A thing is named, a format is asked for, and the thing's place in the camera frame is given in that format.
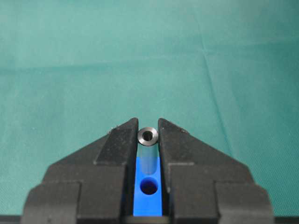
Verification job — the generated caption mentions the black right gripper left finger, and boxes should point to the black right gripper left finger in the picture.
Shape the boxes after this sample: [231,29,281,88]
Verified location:
[21,118,138,224]

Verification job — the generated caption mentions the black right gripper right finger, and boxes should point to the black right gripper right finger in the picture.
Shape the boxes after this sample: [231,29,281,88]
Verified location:
[158,118,274,224]

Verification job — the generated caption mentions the silver metal shaft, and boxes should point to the silver metal shaft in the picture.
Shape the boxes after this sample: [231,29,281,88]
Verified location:
[137,127,159,175]

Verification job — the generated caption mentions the green cloth mat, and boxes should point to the green cloth mat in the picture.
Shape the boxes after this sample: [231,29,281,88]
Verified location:
[0,0,299,216]

